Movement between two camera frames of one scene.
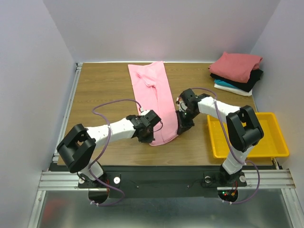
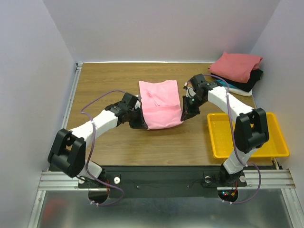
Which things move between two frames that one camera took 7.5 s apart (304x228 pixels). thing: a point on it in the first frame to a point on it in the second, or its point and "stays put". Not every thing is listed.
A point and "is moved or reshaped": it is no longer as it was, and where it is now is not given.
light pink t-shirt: [154, 92] is moved or reshaped
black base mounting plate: [123, 182] stays put
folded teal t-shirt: [223, 83] stays put
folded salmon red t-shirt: [235, 67] stays put
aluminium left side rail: [63, 127] stays put
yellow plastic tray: [272, 144] stays put
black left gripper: [148, 139] to [140, 124]
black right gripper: [183, 122] to [188, 110]
